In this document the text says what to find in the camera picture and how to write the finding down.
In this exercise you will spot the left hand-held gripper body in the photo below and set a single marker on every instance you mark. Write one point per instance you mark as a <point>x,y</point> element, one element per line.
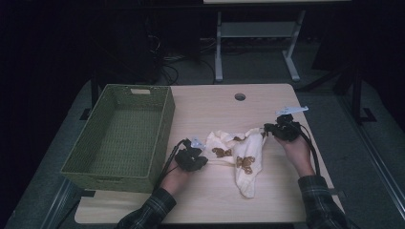
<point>187,157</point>

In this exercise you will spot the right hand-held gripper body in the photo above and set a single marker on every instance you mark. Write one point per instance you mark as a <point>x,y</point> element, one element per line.
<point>288,130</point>

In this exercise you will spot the cream cloth with brown print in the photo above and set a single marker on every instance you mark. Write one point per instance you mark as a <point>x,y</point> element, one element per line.
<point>246,162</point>

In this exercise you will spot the green woven basket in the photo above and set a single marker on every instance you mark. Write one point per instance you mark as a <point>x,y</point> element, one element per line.
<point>105,143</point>

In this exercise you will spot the person's right hand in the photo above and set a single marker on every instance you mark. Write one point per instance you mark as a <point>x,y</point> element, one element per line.
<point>297,156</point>

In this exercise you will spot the person's left hand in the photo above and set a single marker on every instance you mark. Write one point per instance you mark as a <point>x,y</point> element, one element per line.
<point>173,181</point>

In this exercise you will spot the black floor stand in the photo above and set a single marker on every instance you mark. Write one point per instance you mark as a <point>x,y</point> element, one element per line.
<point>356,95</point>

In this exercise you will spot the white metal stand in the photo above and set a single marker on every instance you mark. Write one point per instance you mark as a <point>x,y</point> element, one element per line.
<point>258,29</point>

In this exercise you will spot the long aluminium rail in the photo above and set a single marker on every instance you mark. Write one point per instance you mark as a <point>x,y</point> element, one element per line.
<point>375,159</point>

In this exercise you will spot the short aluminium rail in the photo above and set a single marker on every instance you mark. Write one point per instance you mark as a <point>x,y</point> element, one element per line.
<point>59,203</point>

